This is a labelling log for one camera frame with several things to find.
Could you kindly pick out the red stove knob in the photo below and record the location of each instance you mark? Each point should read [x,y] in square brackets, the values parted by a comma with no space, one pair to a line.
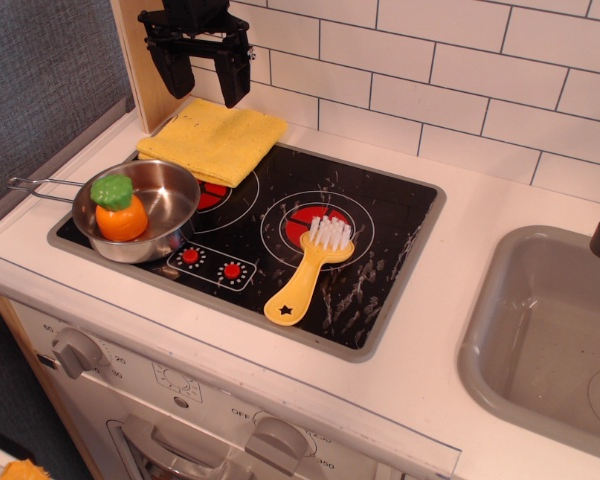
[232,271]
[190,256]

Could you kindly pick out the red left stove knob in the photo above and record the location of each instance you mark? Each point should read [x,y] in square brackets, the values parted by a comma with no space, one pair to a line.
[190,256]

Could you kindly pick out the grey sink basin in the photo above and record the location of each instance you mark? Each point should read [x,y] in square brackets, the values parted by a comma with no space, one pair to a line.
[531,353]

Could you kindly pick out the small metal pot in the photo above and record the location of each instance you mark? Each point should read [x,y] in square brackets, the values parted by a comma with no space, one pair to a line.
[170,195]

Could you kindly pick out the wooden side panel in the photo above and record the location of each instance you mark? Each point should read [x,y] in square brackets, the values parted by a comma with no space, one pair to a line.
[154,102]

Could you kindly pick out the red right stove knob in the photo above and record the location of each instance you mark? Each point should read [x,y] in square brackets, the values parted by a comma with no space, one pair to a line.
[232,271]

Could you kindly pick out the black toy stovetop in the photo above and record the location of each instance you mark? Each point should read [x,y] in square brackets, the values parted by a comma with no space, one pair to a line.
[258,225]

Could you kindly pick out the yellow cloth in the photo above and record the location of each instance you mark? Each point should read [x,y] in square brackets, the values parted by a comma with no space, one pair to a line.
[217,145]

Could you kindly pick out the grey left oven dial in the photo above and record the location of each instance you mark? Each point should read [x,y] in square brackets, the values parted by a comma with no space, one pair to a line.
[76,352]

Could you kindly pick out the yellow dish brush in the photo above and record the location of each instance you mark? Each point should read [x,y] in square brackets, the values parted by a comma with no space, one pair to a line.
[328,241]

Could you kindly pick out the silver oven door handle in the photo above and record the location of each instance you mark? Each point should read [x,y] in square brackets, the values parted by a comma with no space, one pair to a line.
[179,453]

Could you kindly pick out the orange object at corner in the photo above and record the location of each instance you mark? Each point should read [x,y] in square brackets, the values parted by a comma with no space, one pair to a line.
[24,470]

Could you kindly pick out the orange toy carrot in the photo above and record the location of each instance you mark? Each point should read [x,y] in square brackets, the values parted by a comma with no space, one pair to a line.
[120,215]

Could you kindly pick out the grey oven dial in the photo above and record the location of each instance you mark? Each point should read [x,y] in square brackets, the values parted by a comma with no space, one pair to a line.
[277,444]
[76,352]

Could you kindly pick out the grey right oven dial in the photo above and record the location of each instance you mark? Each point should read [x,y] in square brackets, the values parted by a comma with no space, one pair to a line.
[277,444]

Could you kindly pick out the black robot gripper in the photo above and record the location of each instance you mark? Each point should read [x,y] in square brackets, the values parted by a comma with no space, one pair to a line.
[199,28]

